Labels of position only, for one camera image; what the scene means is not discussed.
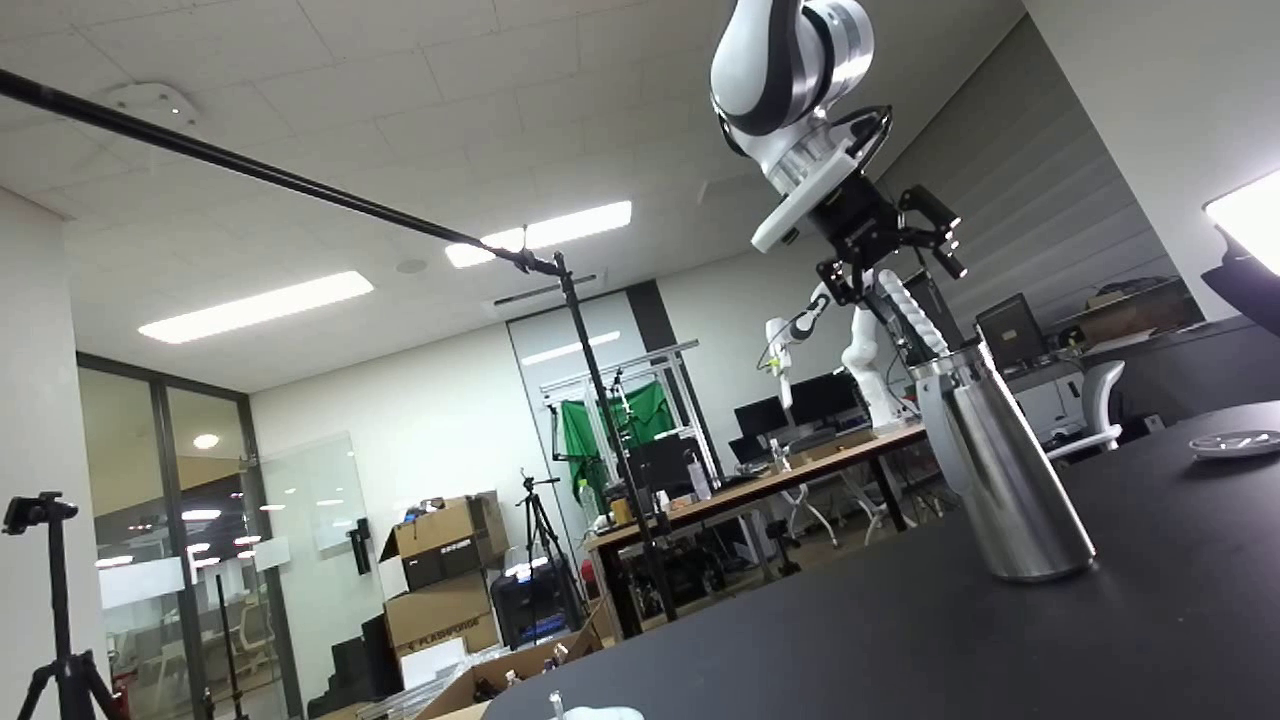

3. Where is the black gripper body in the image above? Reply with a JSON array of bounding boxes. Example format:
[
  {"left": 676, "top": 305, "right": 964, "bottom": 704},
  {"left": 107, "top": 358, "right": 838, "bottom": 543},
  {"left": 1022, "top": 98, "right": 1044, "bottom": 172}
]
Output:
[{"left": 813, "top": 172, "right": 929, "bottom": 277}]

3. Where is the stainless steel flask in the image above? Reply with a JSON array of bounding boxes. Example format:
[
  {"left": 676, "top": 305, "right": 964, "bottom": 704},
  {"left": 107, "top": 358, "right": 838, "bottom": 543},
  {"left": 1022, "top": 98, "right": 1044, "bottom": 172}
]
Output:
[{"left": 911, "top": 338, "right": 1104, "bottom": 587}]

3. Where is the grey flask lid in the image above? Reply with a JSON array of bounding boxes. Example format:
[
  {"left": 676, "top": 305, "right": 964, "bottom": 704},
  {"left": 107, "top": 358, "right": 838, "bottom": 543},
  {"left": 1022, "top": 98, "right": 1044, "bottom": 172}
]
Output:
[{"left": 1188, "top": 422, "right": 1280, "bottom": 466}]

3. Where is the black computer monitor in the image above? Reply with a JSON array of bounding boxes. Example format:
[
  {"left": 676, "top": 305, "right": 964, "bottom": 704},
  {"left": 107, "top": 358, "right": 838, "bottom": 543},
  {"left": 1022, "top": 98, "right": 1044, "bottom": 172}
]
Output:
[
  {"left": 787, "top": 366, "right": 872, "bottom": 431},
  {"left": 732, "top": 397, "right": 792, "bottom": 444}
]

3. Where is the wooden desk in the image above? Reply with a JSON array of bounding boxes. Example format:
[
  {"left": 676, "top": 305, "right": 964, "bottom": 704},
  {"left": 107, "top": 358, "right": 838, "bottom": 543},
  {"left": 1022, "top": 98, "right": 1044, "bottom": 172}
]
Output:
[{"left": 585, "top": 419, "right": 940, "bottom": 638}]

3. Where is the green cloth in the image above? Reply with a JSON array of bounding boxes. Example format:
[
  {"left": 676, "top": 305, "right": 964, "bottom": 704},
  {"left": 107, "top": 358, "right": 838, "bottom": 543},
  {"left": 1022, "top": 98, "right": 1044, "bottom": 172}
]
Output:
[
  {"left": 616, "top": 381, "right": 683, "bottom": 453},
  {"left": 546, "top": 397, "right": 610, "bottom": 506}
]

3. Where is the black light stand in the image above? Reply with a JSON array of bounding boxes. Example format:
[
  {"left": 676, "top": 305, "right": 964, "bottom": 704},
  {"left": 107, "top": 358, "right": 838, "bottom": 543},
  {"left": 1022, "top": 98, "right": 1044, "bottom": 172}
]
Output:
[{"left": 546, "top": 253, "right": 681, "bottom": 622}]

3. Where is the rectangular ceiling light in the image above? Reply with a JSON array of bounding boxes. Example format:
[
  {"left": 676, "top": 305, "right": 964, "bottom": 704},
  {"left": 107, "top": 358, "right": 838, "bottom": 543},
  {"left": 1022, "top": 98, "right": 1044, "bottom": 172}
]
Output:
[
  {"left": 135, "top": 269, "right": 376, "bottom": 352},
  {"left": 438, "top": 197, "right": 634, "bottom": 277}
]

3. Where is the bright light panel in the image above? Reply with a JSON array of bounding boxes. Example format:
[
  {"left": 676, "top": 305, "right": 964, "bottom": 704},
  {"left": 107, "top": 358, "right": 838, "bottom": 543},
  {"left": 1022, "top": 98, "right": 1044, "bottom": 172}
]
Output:
[{"left": 1201, "top": 169, "right": 1280, "bottom": 280}]

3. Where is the small black tripod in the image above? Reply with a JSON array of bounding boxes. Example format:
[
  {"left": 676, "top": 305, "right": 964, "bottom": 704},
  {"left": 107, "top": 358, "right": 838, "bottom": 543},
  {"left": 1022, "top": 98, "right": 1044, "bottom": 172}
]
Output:
[{"left": 515, "top": 466, "right": 578, "bottom": 590}]

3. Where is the closed cardboard box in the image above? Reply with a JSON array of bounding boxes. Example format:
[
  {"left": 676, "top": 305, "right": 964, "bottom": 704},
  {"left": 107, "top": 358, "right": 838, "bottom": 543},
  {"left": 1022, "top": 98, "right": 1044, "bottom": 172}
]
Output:
[
  {"left": 381, "top": 576, "right": 503, "bottom": 661},
  {"left": 376, "top": 493, "right": 512, "bottom": 590}
]

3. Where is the open cardboard box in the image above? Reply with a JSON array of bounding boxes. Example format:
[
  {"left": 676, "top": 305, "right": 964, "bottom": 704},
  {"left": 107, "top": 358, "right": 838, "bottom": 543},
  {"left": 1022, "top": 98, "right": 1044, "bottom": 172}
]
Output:
[{"left": 414, "top": 622, "right": 607, "bottom": 720}]

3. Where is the black boom pole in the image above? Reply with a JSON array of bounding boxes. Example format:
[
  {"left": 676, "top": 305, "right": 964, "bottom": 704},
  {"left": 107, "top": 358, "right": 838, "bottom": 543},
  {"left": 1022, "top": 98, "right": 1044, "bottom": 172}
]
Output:
[{"left": 0, "top": 66, "right": 570, "bottom": 280}]

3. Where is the round ceiling smoke detector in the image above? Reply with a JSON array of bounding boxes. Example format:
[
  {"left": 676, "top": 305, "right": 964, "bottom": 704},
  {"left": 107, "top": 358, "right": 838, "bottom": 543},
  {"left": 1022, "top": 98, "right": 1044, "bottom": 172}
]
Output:
[{"left": 95, "top": 76, "right": 208, "bottom": 134}]

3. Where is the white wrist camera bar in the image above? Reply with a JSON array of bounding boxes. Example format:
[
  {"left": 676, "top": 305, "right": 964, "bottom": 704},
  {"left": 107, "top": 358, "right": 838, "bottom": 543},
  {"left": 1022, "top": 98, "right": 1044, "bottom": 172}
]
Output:
[{"left": 748, "top": 134, "right": 872, "bottom": 258}]

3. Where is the black tripod with camera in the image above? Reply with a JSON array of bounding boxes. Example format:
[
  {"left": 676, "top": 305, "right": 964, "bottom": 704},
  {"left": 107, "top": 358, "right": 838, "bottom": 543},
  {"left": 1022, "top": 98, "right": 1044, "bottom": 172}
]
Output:
[{"left": 0, "top": 487, "right": 129, "bottom": 720}]

